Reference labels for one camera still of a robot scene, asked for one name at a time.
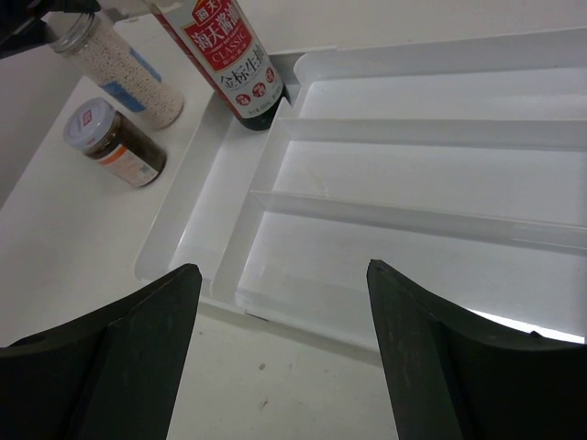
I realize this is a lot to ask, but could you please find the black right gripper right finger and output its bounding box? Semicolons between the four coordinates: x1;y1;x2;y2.
366;260;586;439

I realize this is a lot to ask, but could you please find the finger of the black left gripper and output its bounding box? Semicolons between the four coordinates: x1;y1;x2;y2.
1;0;101;59

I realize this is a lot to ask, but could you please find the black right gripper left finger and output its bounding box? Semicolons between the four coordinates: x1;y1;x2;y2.
1;264;203;439

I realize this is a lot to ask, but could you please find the white peppercorn jar silver lid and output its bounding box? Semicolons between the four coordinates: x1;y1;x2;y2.
48;13;184;129

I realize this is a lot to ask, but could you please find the dark soy sauce bottle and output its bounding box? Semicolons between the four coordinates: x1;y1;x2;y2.
145;0;289;131

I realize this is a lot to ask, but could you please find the white divided organizer tray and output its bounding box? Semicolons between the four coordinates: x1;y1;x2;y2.
135;28;586;350

